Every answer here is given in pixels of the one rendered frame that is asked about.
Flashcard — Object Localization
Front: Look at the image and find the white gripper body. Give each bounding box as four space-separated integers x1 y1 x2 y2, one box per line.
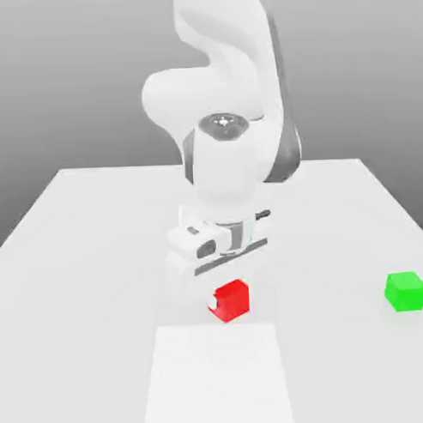
178 236 275 298

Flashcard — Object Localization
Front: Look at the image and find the small red cube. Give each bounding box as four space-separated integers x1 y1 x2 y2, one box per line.
206 278 251 325

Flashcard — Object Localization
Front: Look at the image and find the small green cube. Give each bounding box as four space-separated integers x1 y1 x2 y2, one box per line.
383 270 423 314

